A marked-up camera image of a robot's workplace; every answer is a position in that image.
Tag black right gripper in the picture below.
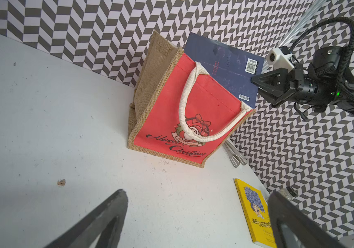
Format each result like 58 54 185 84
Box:
251 68 337 107

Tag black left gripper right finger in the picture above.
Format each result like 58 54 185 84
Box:
268 192 344 248

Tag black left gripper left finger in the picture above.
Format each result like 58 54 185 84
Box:
47 189 128 248

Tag yellow book blue illustration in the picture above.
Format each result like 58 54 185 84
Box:
234 178 277 248

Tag red burlap Christmas bag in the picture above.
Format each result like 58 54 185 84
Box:
127 31 254 168

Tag small glass spice jar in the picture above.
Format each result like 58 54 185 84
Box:
278 186 298 201

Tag stainless steel kitchen tongs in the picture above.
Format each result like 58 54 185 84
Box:
222 139 248 168

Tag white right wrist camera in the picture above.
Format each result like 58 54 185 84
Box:
266 46 294 72

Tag right aluminium corner post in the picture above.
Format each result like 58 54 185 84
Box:
262 0 326 70

